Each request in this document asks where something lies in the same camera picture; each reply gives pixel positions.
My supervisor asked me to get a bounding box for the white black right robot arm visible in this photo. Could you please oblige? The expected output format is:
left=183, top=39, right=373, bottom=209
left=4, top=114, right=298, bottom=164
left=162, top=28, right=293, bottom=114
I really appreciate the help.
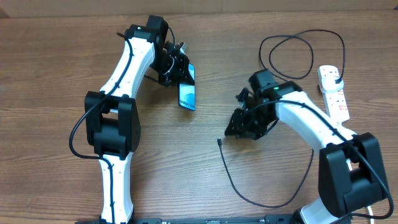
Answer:
left=224, top=70, right=394, bottom=223

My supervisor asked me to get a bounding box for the blue Samsung Galaxy smartphone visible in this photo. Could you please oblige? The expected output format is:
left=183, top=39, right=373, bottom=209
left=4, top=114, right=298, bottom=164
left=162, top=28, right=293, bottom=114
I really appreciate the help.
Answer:
left=178, top=63, right=196, bottom=111

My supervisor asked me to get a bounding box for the white power extension strip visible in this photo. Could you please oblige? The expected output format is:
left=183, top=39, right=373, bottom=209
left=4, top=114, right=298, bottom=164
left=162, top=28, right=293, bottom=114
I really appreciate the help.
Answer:
left=317, top=65, right=351, bottom=123

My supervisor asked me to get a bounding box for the white charger plug adapter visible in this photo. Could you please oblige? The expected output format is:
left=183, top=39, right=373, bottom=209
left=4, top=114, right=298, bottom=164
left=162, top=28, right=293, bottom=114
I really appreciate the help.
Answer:
left=319, top=77, right=344, bottom=93

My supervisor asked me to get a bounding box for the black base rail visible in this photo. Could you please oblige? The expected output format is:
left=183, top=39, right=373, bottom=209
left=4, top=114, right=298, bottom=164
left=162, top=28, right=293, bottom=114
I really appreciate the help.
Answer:
left=74, top=213, right=299, bottom=224

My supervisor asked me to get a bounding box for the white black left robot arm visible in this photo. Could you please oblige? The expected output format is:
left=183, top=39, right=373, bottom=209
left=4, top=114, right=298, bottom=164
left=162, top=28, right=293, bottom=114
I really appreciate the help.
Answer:
left=68, top=15, right=196, bottom=223

